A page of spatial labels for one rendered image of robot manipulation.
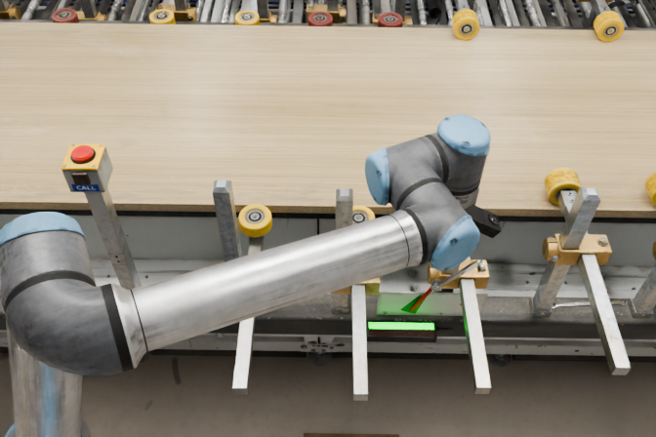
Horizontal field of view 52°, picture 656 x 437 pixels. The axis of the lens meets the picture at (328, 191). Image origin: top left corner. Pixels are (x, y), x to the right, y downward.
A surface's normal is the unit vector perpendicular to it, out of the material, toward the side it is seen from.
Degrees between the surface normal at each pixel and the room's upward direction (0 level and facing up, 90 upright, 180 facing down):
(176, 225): 90
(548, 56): 0
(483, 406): 0
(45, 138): 0
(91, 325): 24
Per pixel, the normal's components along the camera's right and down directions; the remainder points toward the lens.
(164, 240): -0.01, 0.74
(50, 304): -0.03, -0.53
